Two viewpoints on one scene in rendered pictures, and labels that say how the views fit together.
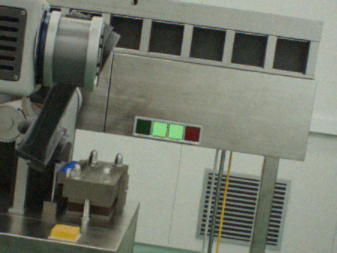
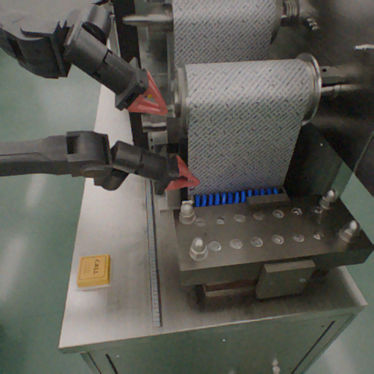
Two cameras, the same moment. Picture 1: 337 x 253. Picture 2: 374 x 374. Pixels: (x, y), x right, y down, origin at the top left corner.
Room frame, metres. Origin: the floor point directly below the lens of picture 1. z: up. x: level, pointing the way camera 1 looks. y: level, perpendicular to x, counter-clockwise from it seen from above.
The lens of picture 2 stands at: (2.04, -0.15, 1.54)
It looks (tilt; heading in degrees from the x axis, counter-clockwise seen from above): 43 degrees down; 80
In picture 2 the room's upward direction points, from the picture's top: straight up
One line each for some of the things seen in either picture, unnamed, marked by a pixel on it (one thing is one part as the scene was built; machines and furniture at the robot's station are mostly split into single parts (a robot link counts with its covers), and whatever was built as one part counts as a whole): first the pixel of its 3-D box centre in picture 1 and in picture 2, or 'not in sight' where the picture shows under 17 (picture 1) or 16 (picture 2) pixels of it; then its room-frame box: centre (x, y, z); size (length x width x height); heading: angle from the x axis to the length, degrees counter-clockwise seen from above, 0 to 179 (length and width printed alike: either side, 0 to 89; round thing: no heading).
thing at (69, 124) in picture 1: (65, 144); (239, 165); (2.25, 0.34, 1.11); 0.23 x 0.01 x 0.18; 177
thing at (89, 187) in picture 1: (98, 179); (265, 235); (2.29, 0.22, 1.00); 0.40 x 0.16 x 0.06; 177
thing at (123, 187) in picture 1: (123, 192); (283, 280); (2.30, 0.13, 0.96); 0.10 x 0.03 x 0.11; 177
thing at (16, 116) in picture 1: (16, 118); not in sight; (2.26, 0.52, 1.17); 0.26 x 0.12 x 0.12; 177
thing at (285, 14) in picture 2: not in sight; (283, 14); (2.43, 0.64, 1.33); 0.07 x 0.07 x 0.07; 87
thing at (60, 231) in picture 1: (65, 232); (93, 269); (1.89, 0.26, 0.91); 0.07 x 0.07 x 0.02; 87
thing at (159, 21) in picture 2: not in sight; (160, 18); (2.12, 0.66, 1.33); 0.06 x 0.06 x 0.06; 87
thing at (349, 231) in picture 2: (119, 159); (352, 229); (2.44, 0.17, 1.05); 0.04 x 0.04 x 0.04
